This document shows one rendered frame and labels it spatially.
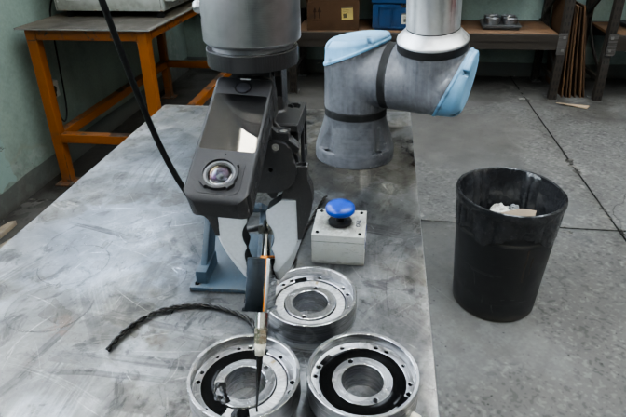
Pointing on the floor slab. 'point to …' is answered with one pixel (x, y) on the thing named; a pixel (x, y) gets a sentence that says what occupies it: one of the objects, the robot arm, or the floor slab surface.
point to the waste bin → (503, 240)
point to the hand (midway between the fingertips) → (262, 270)
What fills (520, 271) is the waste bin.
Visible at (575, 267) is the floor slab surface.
